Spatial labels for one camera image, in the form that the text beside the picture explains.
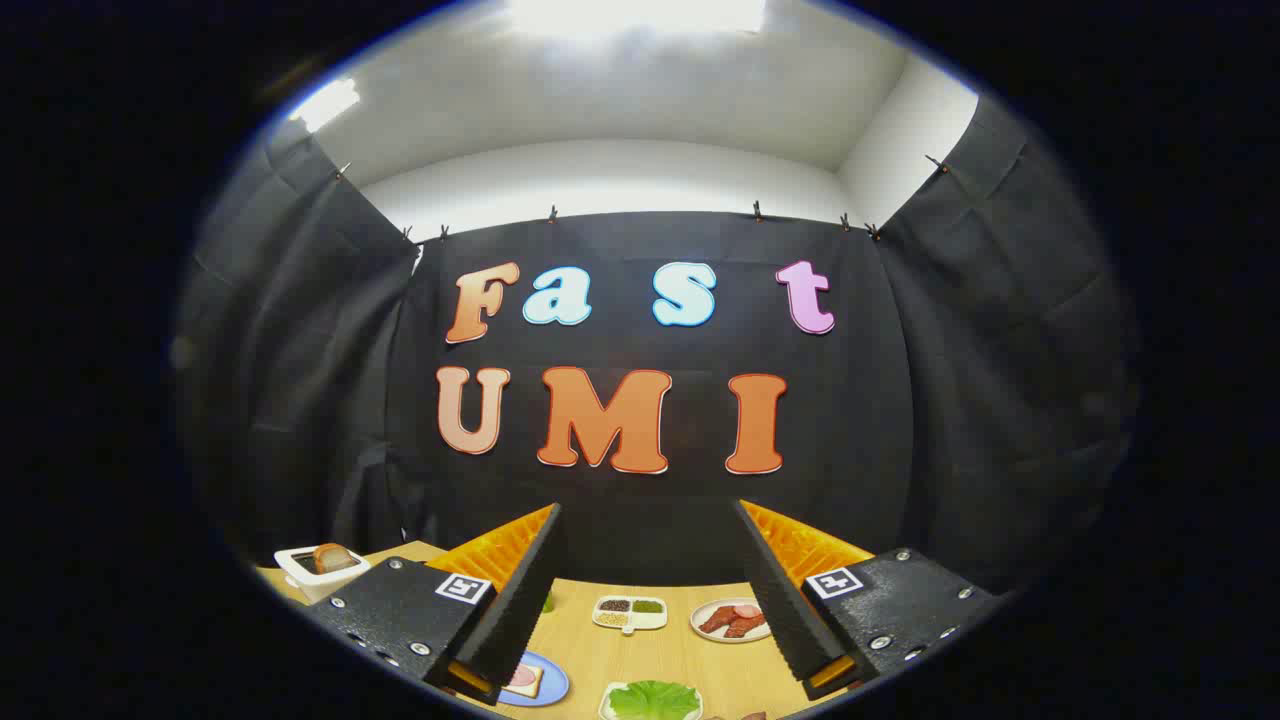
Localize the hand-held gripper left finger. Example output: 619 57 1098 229
300 502 563 707

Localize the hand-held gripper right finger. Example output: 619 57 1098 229
733 499 1006 701

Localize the green lettuce leaf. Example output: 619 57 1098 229
608 680 701 720

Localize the white round plate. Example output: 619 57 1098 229
690 598 773 643

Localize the blue round plate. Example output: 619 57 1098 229
497 652 570 708

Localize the white divided dish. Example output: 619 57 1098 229
592 596 669 635

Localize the white square plate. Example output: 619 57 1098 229
598 682 704 720

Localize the black backdrop cloth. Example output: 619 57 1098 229
175 95 1141 601

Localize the white toaster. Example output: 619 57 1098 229
274 545 371 604

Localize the small ceiling light panel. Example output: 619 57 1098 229
290 78 361 133

